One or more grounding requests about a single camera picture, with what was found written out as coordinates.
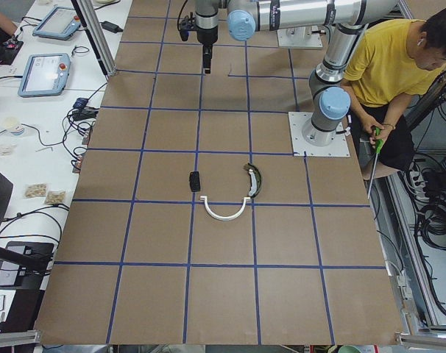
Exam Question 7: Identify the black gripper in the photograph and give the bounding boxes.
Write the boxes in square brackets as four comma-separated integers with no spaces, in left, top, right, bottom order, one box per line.
[197,26,218,74]

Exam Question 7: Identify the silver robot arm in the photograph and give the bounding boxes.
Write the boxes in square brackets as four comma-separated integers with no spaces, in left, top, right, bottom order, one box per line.
[177,1,396,146]

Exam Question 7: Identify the black power adapter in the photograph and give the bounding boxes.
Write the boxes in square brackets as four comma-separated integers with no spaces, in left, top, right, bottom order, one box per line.
[101,21,123,33]

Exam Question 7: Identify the black rectangular plastic part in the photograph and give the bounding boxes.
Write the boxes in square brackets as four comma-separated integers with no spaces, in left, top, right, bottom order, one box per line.
[189,171,201,192]

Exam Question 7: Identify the curved brake shoe part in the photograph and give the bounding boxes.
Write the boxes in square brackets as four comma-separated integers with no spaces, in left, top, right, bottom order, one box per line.
[244,163,263,199]

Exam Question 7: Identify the far blue teach pendant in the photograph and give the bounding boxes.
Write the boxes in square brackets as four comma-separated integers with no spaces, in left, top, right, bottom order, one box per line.
[32,6,81,40]

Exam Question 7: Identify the blue teach pendant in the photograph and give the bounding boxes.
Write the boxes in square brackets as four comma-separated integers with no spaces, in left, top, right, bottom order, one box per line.
[32,6,81,40]
[18,53,71,98]

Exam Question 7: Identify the near blue teach pendant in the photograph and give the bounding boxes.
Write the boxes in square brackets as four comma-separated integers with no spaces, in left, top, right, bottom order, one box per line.
[18,53,71,98]

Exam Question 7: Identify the person in yellow shirt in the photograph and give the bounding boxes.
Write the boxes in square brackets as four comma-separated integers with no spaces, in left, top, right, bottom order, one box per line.
[340,8,446,180]

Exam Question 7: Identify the white paper cup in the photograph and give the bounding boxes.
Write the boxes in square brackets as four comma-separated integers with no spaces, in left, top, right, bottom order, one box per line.
[3,116,25,136]

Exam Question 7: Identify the bag of small parts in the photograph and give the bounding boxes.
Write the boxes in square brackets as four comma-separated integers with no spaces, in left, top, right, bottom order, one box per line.
[44,190,66,204]
[24,183,48,199]

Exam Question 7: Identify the white power strip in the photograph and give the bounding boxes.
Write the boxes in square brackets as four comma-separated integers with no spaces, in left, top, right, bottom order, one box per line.
[409,164,428,202]

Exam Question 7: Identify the black device on stand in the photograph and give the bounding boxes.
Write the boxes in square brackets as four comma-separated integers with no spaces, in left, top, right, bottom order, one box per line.
[0,241,54,290]

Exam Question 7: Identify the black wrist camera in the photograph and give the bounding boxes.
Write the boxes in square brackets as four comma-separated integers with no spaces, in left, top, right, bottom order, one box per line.
[177,13,195,42]

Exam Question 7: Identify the aluminium frame post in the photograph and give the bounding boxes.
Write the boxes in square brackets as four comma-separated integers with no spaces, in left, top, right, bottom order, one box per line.
[71,0,116,77]

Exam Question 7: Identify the white curved plastic bracket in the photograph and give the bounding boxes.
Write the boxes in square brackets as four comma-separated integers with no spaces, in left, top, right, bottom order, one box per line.
[199,196,251,221]

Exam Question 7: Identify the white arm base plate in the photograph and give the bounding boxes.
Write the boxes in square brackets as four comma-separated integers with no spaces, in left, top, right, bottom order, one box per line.
[289,112,350,157]

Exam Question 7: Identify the green handled grabber stick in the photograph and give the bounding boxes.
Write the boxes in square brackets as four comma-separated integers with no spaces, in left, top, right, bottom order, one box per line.
[367,139,384,200]

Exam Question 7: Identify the coiled black cables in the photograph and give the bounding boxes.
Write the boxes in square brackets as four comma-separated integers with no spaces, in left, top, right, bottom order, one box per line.
[416,200,446,251]

